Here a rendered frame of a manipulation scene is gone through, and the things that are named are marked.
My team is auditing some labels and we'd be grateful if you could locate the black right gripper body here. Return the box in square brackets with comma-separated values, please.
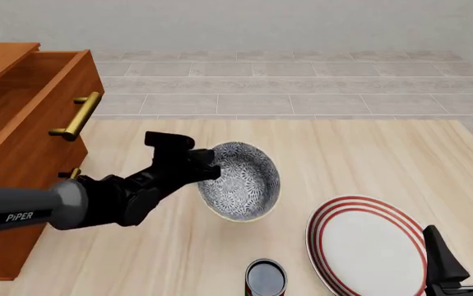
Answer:
[424, 279, 473, 296]

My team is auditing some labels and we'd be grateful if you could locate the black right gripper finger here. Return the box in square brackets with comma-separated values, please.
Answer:
[422, 224, 471, 284]

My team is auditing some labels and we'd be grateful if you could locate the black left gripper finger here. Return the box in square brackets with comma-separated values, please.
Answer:
[194, 165, 222, 183]
[188, 148, 216, 166]

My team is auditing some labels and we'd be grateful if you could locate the wooden cabinet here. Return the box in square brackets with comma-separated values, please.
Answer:
[0, 42, 106, 281]

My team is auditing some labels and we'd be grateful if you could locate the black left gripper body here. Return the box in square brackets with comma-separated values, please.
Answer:
[152, 146, 205, 190]

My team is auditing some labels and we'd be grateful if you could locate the white plate with red rings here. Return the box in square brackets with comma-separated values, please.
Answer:
[305, 194, 431, 296]

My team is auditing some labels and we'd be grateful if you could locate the black white patterned bowl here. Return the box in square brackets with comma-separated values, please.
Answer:
[197, 141, 282, 224]

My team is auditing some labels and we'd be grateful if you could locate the dark tin with printed label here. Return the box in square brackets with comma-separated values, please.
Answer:
[244, 257, 289, 296]

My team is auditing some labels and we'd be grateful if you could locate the open wooden drawer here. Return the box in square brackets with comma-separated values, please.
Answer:
[0, 49, 106, 160]

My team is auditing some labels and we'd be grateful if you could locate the long brass drawer handle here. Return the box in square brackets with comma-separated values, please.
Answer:
[48, 91, 103, 143]

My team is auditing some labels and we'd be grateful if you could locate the closed wooden drawer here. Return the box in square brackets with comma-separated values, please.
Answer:
[0, 140, 90, 190]

